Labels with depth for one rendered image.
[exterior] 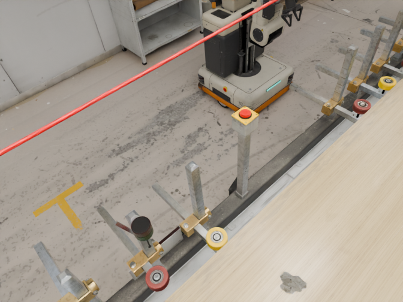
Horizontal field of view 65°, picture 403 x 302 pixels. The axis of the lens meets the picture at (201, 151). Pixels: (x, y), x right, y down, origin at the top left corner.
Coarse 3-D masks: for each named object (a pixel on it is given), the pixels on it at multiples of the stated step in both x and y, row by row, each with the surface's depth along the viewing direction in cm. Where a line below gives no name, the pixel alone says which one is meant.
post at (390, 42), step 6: (402, 12) 168; (396, 18) 172; (402, 18) 170; (396, 24) 174; (402, 24) 174; (396, 30) 176; (390, 36) 180; (396, 36) 179; (390, 42) 182; (384, 48) 186; (390, 48) 183; (384, 54) 188; (384, 60) 190
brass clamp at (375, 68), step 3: (378, 60) 191; (381, 60) 191; (387, 60) 190; (375, 63) 189; (381, 63) 189; (384, 63) 189; (387, 63) 193; (372, 66) 190; (375, 66) 189; (378, 66) 187; (381, 66) 188; (372, 69) 191; (375, 69) 190; (378, 69) 188; (375, 72) 191; (378, 72) 190
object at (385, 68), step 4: (340, 48) 204; (344, 48) 203; (340, 52) 205; (344, 52) 203; (356, 56) 198; (360, 56) 196; (364, 56) 196; (360, 60) 197; (376, 60) 193; (384, 64) 190; (384, 68) 189; (388, 68) 187; (392, 68) 186; (396, 68) 186; (388, 72) 188; (392, 72) 187; (396, 72) 185; (400, 72) 184; (396, 76) 186; (400, 76) 184
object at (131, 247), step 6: (102, 210) 134; (102, 216) 132; (108, 216) 131; (108, 222) 130; (114, 222) 129; (114, 228) 128; (120, 228) 128; (120, 234) 126; (126, 234) 126; (126, 240) 124; (126, 246) 122; (132, 246) 122; (132, 252) 121; (138, 252) 120; (150, 264) 117; (144, 270) 118
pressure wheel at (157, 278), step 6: (150, 270) 111; (156, 270) 111; (162, 270) 111; (150, 276) 110; (156, 276) 109; (162, 276) 110; (168, 276) 109; (150, 282) 108; (156, 282) 108; (162, 282) 108; (168, 282) 110; (150, 288) 109; (156, 288) 107; (162, 288) 108
